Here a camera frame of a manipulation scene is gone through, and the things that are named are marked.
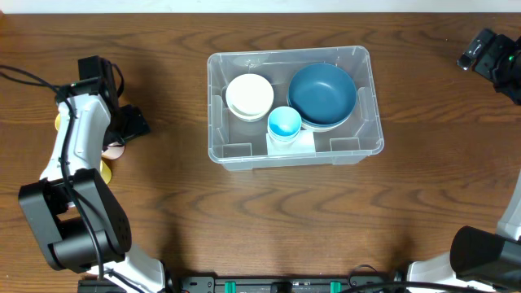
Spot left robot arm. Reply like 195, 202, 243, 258
19, 56, 172, 292

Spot yellow cup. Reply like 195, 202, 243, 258
100, 160, 112, 184
55, 114, 61, 131

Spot yellow small bowl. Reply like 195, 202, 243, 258
229, 107, 269, 122

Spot pink cup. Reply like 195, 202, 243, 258
102, 142, 125, 160

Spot light blue cup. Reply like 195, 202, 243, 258
267, 106, 302, 136

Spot white small bowl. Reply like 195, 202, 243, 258
225, 73, 274, 115

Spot mint green cup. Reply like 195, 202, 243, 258
268, 133, 300, 145

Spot dark blue bowl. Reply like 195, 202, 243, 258
287, 94, 357, 128
287, 62, 358, 125

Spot clear plastic storage container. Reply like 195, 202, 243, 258
207, 46, 384, 171

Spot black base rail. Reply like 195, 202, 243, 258
77, 273, 489, 293

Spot beige large bowl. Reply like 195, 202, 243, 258
302, 120, 343, 133

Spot cream white cup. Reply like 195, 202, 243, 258
266, 138, 299, 155

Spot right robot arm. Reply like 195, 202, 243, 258
401, 28, 520, 292

